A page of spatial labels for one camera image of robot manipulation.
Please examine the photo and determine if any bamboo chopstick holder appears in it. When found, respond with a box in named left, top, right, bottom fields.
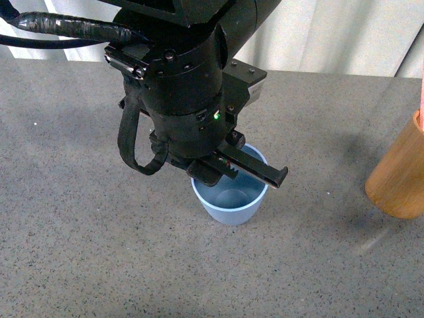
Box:
left=365, top=111, right=423, bottom=219

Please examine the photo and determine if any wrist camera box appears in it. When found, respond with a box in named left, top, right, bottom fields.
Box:
left=223, top=59, right=268, bottom=115

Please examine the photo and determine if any blue plastic cup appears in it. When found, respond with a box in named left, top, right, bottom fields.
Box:
left=191, top=143, right=270, bottom=227

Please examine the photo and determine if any white curtain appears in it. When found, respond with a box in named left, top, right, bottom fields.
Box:
left=1, top=1, right=423, bottom=79

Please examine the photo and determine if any black taped cable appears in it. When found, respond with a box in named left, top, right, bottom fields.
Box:
left=0, top=0, right=153, bottom=50

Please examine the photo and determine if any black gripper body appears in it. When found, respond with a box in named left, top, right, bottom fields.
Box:
left=142, top=92, right=235, bottom=172

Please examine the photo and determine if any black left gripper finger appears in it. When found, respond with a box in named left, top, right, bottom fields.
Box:
left=217, top=145, right=288, bottom=189
left=186, top=159, right=223, bottom=186

